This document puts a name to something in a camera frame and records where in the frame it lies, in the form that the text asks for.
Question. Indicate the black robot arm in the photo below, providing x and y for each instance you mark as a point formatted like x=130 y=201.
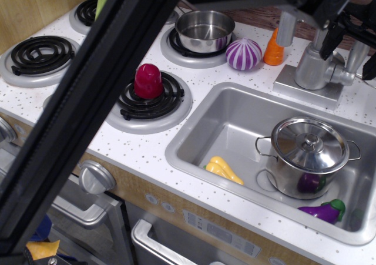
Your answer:
x=112 y=50

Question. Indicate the orange toy carrot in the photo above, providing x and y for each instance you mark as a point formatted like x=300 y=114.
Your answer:
x=274 y=53

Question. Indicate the steel pot with lid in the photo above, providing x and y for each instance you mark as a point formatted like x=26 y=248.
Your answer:
x=305 y=156

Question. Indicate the silver toy faucet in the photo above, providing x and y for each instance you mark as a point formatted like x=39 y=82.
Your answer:
x=306 y=81

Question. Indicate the black burner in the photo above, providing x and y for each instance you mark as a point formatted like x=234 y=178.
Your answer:
x=133 y=114
x=173 y=52
x=83 y=16
x=38 y=62

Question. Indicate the green toy cutting board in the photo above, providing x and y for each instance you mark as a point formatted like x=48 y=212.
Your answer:
x=99 y=7

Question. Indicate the grey toy sink basin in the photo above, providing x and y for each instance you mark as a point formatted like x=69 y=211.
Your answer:
x=234 y=121

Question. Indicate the front left black burner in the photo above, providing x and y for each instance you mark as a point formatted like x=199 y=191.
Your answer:
x=38 y=62

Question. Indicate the silver dishwasher door handle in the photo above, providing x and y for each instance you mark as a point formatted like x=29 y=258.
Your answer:
x=140 y=237

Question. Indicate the blue object below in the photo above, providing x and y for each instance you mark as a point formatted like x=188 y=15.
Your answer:
x=43 y=230

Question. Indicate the red toy pepper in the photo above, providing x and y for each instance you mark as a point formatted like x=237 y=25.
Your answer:
x=148 y=81

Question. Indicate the back right black burner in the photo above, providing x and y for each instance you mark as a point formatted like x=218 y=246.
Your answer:
x=173 y=52

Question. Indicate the front right black burner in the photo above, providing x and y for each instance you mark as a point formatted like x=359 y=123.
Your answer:
x=133 y=114

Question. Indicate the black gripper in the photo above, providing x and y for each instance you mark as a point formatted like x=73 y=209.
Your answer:
x=347 y=18

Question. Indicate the silver oven door handle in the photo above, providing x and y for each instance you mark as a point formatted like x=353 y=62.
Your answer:
x=88 y=218

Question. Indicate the purple white toy onion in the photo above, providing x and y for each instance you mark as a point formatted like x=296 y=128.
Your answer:
x=243 y=54

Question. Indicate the silver far left knob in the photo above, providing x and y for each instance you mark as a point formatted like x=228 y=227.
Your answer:
x=7 y=132

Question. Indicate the silver faucet lever handle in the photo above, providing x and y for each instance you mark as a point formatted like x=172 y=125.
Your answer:
x=344 y=73

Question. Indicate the silver oven front knob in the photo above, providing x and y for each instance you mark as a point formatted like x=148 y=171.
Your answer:
x=95 y=179

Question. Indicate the small steel saucepan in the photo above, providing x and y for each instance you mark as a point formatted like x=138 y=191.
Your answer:
x=205 y=31

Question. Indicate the yellow cloth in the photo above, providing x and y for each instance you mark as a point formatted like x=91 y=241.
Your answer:
x=42 y=249

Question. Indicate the back left black burner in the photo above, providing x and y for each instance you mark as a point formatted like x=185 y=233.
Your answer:
x=83 y=16

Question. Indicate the purple toy eggplant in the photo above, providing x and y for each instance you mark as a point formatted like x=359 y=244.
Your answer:
x=330 y=212

